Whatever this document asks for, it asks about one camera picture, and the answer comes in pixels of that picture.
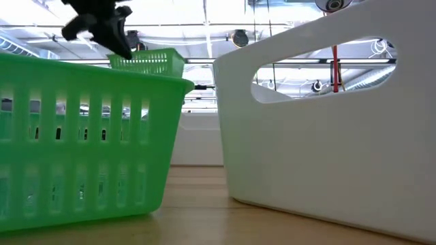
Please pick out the green slotted plastic basket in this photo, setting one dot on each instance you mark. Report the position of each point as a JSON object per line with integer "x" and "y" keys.
{"x": 85, "y": 153}
{"x": 170, "y": 64}

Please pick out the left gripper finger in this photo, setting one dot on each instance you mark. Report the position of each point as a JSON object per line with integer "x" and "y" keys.
{"x": 116, "y": 42}

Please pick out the red desk lamp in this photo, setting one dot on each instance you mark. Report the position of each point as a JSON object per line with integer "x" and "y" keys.
{"x": 335, "y": 68}

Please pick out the black metal rig frame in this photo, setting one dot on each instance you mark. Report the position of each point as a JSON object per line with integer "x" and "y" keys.
{"x": 238, "y": 61}

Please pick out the white plastic basket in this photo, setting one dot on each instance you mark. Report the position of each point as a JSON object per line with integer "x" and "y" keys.
{"x": 323, "y": 153}

